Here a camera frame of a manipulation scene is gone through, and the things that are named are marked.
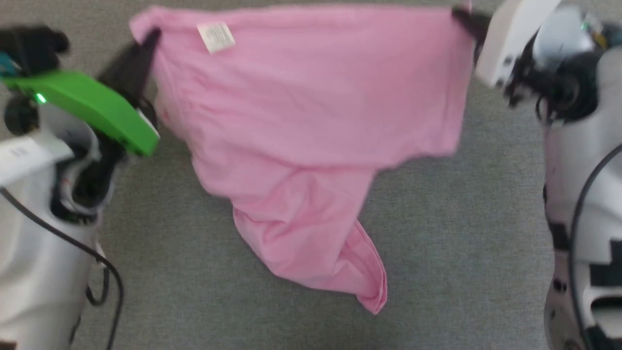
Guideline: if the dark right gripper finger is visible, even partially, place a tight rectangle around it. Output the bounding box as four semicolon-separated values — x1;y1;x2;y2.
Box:
471;38;488;68
451;6;492;40

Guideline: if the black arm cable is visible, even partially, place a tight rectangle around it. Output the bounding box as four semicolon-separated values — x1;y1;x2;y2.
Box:
568;144;622;350
0;187;125;350

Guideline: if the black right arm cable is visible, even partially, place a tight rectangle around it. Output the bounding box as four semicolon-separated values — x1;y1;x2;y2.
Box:
568;144;622;350

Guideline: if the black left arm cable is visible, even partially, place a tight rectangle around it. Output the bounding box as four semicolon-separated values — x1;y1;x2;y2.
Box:
0;187;125;350

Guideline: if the pink garment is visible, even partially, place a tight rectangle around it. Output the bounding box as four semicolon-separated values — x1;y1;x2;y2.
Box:
128;2;475;315

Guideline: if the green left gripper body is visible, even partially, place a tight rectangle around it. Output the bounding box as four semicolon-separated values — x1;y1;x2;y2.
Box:
1;70;161;158

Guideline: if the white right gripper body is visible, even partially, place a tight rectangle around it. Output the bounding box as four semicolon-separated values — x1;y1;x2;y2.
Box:
474;0;562;89

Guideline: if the grey sofa cushion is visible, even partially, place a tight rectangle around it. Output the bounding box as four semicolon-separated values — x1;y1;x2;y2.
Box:
0;0;622;350

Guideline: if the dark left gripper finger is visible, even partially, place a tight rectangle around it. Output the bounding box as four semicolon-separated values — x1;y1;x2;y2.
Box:
96;28;161;84
119;46;158;106

